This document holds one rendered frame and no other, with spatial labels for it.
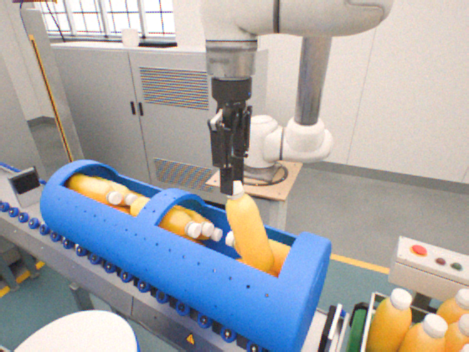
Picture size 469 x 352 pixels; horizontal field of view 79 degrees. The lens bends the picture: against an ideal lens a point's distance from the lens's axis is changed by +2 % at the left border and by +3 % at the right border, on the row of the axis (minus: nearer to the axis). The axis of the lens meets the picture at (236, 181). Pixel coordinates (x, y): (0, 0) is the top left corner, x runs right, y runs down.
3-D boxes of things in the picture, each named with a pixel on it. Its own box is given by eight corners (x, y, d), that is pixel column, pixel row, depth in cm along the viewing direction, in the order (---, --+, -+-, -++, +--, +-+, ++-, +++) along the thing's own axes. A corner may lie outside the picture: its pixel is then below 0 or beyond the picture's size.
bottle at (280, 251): (297, 279, 66) (224, 248, 75) (301, 284, 72) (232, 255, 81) (307, 250, 69) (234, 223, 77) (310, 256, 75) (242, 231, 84)
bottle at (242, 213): (246, 279, 66) (218, 201, 59) (245, 260, 73) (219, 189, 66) (277, 271, 65) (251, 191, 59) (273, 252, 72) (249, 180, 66)
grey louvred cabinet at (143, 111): (110, 160, 387) (81, 41, 316) (260, 191, 316) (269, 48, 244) (77, 178, 344) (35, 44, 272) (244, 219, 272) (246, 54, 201)
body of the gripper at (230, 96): (226, 71, 56) (227, 118, 61) (200, 77, 50) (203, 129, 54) (260, 75, 53) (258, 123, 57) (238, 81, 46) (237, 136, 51)
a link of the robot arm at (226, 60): (193, 41, 47) (196, 79, 50) (241, 43, 43) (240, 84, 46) (223, 38, 54) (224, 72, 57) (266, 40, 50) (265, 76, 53)
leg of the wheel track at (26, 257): (37, 271, 216) (3, 202, 185) (41, 274, 213) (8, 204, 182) (28, 276, 211) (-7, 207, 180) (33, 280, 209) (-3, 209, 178)
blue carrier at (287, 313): (122, 202, 123) (97, 145, 106) (325, 284, 85) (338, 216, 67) (63, 250, 104) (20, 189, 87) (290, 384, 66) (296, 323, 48)
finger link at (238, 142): (224, 107, 55) (228, 105, 56) (230, 155, 62) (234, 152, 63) (241, 111, 54) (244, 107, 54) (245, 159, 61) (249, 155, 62)
